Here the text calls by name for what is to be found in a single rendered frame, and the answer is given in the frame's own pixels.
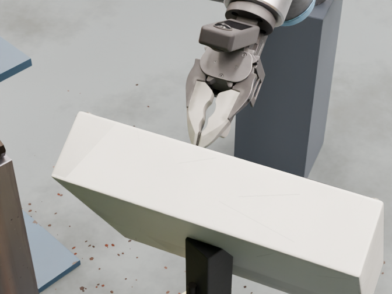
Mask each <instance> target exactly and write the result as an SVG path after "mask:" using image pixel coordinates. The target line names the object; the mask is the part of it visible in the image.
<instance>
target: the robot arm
mask: <svg viewBox="0 0 392 294"><path fill-rule="evenodd" d="M210 1H215V2H220V3H224V5H225V7H226V9H227V10H226V13H225V18H226V19H227V20H223V21H220V22H215V23H211V24H206V25H203V26H202V27H201V32H200V35H199V40H198V42H199V43H200V44H202V45H205V47H204V49H205V52H204V53H203V55H202V57H201V59H198V58H196V59H195V62H194V66H193V67H192V68H191V71H190V72H189V74H188V76H187V80H186V85H185V95H186V108H187V126H188V134H189V138H190V141H191V144H193V145H196V146H200V147H202V148H206V147H208V146H209V145H211V144H212V143H213V142H215V141H216V140H217V139H218V138H219V137H221V138H226V137H227V135H228V133H229V131H230V127H231V122H232V120H233V118H234V116H235V115H236V114H237V113H238V112H239V111H241V110H242V109H243V108H245V107H246V106H247V104H248V103H250V106H251V107H254V103H255V102H256V98H257V96H258V93H259V91H260V88H261V85H262V83H263V80H264V77H265V73H264V70H263V66H262V63H261V60H260V55H261V52H262V50H263V48H264V44H265V42H266V39H267V37H268V35H270V34H271V33H272V32H273V30H274V28H275V27H279V26H291V25H295V24H297V23H299V22H301V21H303V20H304V19H305V18H307V17H308V16H309V14H310V13H311V11H312V10H313V8H314V6H317V5H319V4H322V3H323V2H324V1H326V0H210ZM256 80H257V81H256ZM255 81H256V83H255ZM259 82H260V83H259ZM258 83H259V86H258V88H257V85H258ZM254 84H255V86H254ZM256 88H257V91H256ZM255 91H256V93H255ZM254 94H255V96H254ZM214 97H216V100H215V103H216V108H215V111H214V113H213V114H212V115H211V116H210V117H209V118H208V125H207V126H206V128H205V129H204V130H203V131H202V129H203V127H204V124H205V119H206V110H207V108H208V107H209V106H210V105H211V104H212V102H213V100H214ZM201 131H202V132H201Z"/></svg>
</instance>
